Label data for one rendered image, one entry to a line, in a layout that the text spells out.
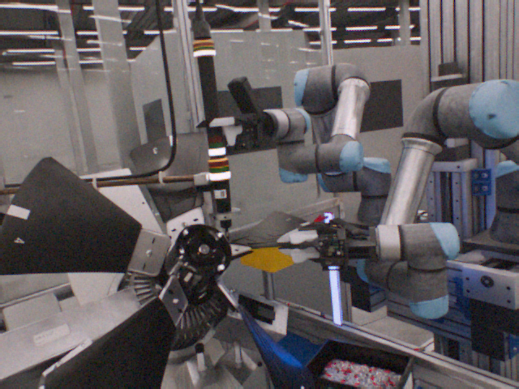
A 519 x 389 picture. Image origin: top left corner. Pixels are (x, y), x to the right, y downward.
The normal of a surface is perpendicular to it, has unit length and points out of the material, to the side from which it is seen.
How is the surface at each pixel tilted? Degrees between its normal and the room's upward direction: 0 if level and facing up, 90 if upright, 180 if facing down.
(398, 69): 90
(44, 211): 78
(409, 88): 90
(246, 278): 90
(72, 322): 50
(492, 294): 90
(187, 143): 45
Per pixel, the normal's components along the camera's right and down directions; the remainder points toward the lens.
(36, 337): 0.43, -0.58
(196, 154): -0.11, -0.58
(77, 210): 0.29, -0.05
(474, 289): -0.79, 0.19
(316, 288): 0.66, 0.06
